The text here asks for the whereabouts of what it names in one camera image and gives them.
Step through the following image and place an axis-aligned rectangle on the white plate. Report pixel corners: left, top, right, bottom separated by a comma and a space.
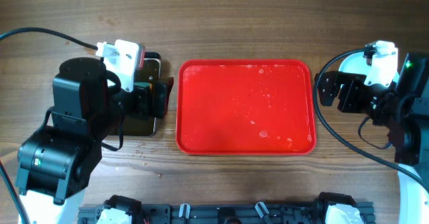
338, 52, 400, 84

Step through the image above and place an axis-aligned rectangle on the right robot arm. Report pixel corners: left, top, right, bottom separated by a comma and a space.
312, 48, 428, 223

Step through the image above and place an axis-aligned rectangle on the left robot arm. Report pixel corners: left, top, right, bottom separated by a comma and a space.
15, 52, 174, 223

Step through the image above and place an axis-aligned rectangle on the red plastic tray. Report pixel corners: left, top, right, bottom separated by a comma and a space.
176, 59, 316, 155

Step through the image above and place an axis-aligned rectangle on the black water basin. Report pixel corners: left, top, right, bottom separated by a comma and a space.
115, 52, 162, 137

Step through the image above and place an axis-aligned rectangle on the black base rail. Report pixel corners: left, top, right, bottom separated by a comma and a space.
77, 192, 376, 224

